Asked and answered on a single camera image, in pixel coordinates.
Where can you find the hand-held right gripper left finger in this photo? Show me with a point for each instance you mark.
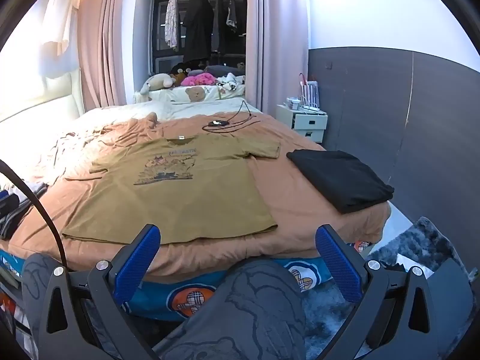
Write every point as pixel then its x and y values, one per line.
pixel 137 266

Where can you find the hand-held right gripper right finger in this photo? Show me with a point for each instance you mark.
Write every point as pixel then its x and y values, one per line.
pixel 337 266

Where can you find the olive printed t-shirt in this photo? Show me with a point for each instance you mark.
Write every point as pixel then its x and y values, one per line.
pixel 180 202

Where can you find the pile of striped clothes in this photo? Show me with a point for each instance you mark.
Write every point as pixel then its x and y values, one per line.
pixel 18 210

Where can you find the blue printed bed sheet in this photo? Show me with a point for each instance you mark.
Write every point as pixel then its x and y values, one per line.
pixel 161 309

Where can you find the brown blanket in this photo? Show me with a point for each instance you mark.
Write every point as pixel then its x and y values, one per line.
pixel 300 213

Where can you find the folded black garment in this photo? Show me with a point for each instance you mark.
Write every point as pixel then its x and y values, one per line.
pixel 337 180

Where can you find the grey fluffy rug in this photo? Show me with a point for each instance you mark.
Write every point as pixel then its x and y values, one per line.
pixel 423 240

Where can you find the grey printed pants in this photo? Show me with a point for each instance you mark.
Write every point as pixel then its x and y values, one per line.
pixel 255 307

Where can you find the white nightstand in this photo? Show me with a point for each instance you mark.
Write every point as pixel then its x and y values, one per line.
pixel 307 123

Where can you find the white power strip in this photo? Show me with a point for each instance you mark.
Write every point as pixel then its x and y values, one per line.
pixel 315 109

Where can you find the small black device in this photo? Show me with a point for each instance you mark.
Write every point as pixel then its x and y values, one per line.
pixel 217 123

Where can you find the small white container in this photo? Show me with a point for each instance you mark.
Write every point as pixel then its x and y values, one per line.
pixel 293 102

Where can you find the striped gift bag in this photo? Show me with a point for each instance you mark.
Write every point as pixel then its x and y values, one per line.
pixel 311 92

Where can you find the cream bear-print pillow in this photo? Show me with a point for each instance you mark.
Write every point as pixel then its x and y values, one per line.
pixel 195 93

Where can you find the white plush toy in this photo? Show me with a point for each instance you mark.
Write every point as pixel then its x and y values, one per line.
pixel 157 81

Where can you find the white padded headboard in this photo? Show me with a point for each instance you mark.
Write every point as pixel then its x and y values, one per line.
pixel 56 97

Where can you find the brown plush toy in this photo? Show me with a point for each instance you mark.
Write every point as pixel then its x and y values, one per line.
pixel 180 78

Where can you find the pink plush toy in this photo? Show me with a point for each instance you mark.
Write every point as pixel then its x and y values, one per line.
pixel 198 80

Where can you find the black and white patterned cloth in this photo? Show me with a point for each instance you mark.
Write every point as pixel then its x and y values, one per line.
pixel 230 81

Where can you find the dark grey cushion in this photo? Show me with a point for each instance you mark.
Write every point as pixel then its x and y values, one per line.
pixel 221 70

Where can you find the black hanging coat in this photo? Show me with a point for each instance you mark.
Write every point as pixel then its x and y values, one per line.
pixel 197 26

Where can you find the floral hanging garment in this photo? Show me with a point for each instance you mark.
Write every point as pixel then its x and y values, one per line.
pixel 171 18

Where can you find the white hanging garment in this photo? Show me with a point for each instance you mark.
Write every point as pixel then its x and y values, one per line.
pixel 56 26

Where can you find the dark hanging trousers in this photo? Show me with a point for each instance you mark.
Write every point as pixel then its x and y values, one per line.
pixel 218 22

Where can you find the grey hanging shirt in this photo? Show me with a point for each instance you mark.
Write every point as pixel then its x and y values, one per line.
pixel 231 13

